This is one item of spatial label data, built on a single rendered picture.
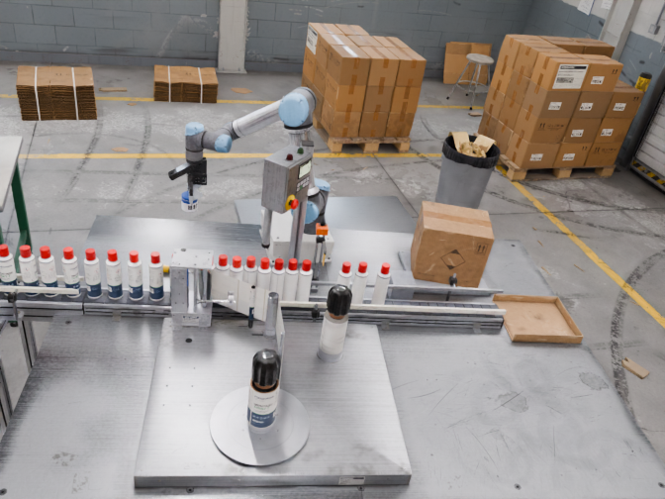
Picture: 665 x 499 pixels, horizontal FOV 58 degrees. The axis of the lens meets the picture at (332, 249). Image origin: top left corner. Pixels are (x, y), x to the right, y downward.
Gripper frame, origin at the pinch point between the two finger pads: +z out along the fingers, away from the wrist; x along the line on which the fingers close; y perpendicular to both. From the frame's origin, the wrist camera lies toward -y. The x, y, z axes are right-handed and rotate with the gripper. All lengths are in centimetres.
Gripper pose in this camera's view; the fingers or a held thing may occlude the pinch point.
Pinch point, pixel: (189, 198)
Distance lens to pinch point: 277.2
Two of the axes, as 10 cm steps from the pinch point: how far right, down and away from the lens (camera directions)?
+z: -1.3, 8.2, 5.5
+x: -2.8, -5.6, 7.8
